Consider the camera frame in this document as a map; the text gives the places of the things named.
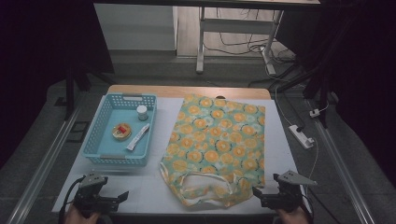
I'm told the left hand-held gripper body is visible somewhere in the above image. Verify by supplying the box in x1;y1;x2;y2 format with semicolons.
73;171;110;218

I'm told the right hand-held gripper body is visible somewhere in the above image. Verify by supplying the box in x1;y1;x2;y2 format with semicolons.
263;170;318;213

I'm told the blue plastic basket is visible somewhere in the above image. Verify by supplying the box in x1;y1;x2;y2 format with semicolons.
81;92;158;167

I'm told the white tube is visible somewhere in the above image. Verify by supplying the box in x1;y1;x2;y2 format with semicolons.
126;122;151;152

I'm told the round tin with red label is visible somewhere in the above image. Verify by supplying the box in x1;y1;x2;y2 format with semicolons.
111;122;133;142

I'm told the lemon print fabric bag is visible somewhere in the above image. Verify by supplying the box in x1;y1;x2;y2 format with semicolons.
159;92;266;210

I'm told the small white jar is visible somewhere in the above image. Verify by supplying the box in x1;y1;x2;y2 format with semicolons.
135;105;149;122

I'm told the person's right hand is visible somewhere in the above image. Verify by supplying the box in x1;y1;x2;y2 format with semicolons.
275;206;311;224

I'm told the person's left hand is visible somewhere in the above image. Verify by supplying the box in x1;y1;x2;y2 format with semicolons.
64;203;102;224

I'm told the white table mat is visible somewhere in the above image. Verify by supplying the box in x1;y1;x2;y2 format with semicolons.
50;96;312;215

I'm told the white power strip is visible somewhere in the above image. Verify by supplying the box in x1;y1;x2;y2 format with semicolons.
288;124;316;150

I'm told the black floor plate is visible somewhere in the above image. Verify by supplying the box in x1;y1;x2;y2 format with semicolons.
66;120;90;144

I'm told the black stand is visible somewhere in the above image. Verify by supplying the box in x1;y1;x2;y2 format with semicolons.
274;60;339;129
64;63;94;121

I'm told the white partition panel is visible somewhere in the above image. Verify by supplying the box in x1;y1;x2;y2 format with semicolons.
92;3;179;51

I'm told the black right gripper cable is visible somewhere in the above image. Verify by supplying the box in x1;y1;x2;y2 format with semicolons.
300;191;316;224

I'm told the thin white cable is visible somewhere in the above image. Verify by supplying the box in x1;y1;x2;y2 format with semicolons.
304;138;320;189

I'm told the metal floor rail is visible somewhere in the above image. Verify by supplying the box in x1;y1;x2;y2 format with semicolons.
306;99;377;224
6;102;82;224

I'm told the white floor cable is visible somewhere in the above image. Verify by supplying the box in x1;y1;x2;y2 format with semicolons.
264;55;300;129

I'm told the thick black floor cable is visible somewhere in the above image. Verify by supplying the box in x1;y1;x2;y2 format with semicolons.
247;60;302;89

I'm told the thin black floor cable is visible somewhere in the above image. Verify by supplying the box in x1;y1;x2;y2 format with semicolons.
202;7;275;57

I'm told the white desk frame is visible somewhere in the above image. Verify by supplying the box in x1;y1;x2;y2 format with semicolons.
195;6;286;76

